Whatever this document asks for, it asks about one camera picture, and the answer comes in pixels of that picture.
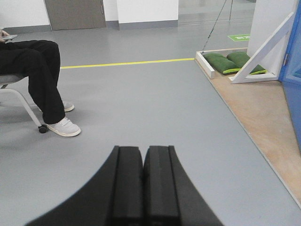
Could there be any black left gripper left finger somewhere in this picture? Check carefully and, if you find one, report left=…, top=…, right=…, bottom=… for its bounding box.
left=28, top=146, right=143, bottom=226

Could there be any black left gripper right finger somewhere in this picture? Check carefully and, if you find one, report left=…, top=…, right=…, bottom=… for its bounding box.
left=143, top=146, right=223, bottom=226

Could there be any blue door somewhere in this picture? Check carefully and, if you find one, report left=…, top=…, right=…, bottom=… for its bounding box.
left=280, top=1, right=301, bottom=147

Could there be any brown grey door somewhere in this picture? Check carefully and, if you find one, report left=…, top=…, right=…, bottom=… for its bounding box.
left=45, top=0, right=106, bottom=31

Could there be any wooden plywood platform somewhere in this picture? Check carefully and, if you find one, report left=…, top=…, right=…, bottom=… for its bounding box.
left=205, top=72, right=301, bottom=205

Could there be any yellow floor tape line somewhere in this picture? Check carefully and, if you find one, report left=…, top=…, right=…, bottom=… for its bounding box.
left=60, top=57, right=195, bottom=69

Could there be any white wooden base beam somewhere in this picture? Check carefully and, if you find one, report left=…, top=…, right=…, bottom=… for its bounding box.
left=195, top=51, right=216, bottom=79

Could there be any left green cushion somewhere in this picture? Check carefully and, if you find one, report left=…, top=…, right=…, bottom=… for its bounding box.
left=203, top=53, right=241, bottom=75

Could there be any green cushion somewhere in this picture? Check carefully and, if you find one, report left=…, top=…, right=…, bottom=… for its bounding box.
left=203, top=53, right=241, bottom=75
left=227, top=52, right=267, bottom=75

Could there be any seated person in black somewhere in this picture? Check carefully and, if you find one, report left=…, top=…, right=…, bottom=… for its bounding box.
left=0, top=30, right=81, bottom=137

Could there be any right green cushion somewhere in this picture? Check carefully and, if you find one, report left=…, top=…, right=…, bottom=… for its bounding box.
left=227, top=52, right=267, bottom=75

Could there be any grey office chair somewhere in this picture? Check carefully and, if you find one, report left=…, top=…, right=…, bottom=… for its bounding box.
left=0, top=74, right=48, bottom=134

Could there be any green floor sign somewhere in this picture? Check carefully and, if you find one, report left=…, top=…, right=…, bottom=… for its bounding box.
left=228, top=34, right=250, bottom=42

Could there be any white column with grey base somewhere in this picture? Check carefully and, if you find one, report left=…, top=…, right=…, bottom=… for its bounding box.
left=117, top=0, right=179, bottom=30

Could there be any thin dark guy rope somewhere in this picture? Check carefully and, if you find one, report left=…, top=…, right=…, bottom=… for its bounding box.
left=202, top=0, right=229, bottom=51

